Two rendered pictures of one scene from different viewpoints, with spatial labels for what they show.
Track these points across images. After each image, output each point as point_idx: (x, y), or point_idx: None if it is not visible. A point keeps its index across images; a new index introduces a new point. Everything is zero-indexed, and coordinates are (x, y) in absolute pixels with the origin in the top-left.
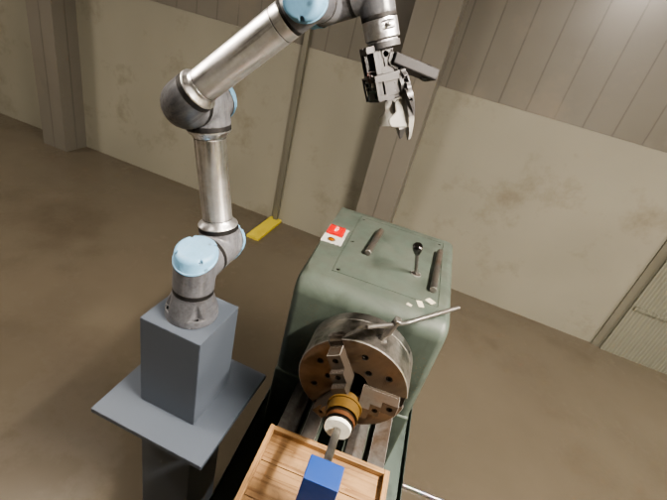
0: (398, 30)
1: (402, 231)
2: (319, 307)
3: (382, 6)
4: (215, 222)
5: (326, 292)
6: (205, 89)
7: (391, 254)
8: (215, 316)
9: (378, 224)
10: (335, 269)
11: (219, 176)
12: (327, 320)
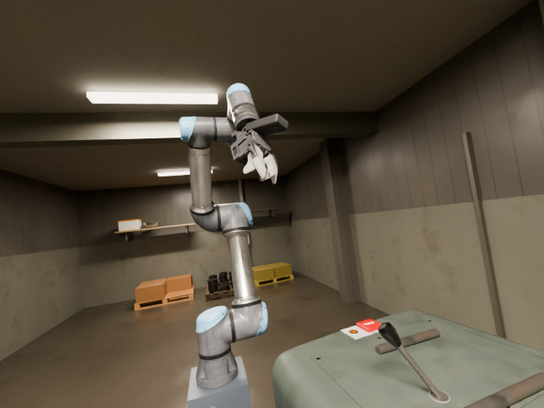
0: (246, 111)
1: (486, 340)
2: (282, 401)
3: (232, 105)
4: (236, 297)
5: (284, 379)
6: (193, 201)
7: (423, 361)
8: (221, 383)
9: (448, 328)
10: (316, 357)
11: (235, 261)
12: None
